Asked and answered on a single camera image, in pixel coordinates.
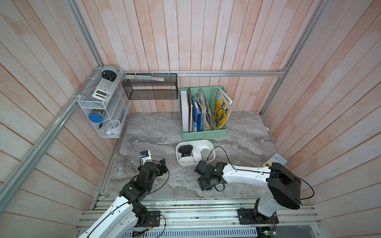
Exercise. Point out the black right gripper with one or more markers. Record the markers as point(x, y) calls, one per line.
point(202, 184)

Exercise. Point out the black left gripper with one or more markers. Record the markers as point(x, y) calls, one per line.
point(159, 171)

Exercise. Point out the white plastic storage box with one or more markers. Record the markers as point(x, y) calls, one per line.
point(201, 144)

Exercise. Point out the large black Lecoo mouse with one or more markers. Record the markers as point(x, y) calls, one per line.
point(185, 150)

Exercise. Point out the white computer mouse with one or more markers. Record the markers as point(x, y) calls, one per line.
point(195, 157)

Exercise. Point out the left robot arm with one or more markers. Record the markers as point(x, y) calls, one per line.
point(127, 211)

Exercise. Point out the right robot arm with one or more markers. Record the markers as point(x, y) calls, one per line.
point(284, 186)

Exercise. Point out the grey computer mouse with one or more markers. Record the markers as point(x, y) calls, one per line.
point(207, 155)

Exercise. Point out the green plastic file organizer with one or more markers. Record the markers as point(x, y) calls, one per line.
point(209, 95)

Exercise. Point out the grey papers bundle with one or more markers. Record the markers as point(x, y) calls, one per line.
point(207, 122)

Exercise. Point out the white ceramic cup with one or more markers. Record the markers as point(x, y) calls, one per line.
point(112, 127)

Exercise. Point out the blue folder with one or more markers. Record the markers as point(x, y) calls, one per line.
point(196, 115)

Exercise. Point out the small yellow calculator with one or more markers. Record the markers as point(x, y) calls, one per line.
point(276, 158)

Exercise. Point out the yellow comic magazine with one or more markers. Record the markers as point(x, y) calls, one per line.
point(222, 108)

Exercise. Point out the blue round lid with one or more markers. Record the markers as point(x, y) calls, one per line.
point(95, 117)

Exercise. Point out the white binder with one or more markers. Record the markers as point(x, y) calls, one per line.
point(185, 111)

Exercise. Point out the white desk calculator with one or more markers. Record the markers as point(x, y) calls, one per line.
point(104, 90)

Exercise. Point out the round black white speaker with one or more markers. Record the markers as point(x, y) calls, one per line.
point(109, 72)

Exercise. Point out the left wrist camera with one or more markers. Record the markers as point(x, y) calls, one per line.
point(145, 156)

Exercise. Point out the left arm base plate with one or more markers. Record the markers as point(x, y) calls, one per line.
point(149, 219)

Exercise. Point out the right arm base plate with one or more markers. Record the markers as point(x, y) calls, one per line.
point(254, 217)

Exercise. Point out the white wire wall shelf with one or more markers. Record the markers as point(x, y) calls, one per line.
point(116, 109)

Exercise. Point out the black wire mesh basket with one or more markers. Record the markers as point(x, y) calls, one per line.
point(151, 86)

